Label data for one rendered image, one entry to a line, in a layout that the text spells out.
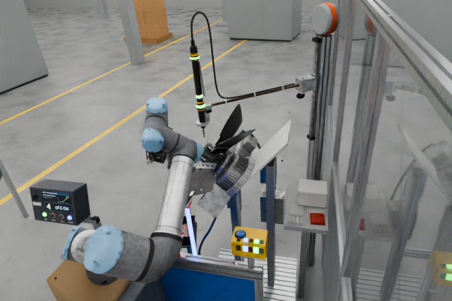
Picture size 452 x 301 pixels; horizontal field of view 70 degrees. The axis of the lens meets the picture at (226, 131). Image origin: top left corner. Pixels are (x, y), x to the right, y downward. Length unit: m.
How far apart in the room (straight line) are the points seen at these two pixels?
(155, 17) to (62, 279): 8.84
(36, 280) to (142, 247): 2.40
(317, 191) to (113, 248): 1.35
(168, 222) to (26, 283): 2.41
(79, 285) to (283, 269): 1.63
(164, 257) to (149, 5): 9.15
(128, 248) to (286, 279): 1.89
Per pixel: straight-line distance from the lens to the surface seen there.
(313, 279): 2.80
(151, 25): 9.98
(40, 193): 1.92
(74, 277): 1.52
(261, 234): 1.59
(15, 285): 3.36
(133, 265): 0.93
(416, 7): 6.90
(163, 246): 0.97
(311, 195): 2.00
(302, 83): 1.84
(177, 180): 1.06
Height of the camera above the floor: 2.24
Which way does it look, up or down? 29 degrees down
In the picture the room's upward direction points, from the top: 5 degrees counter-clockwise
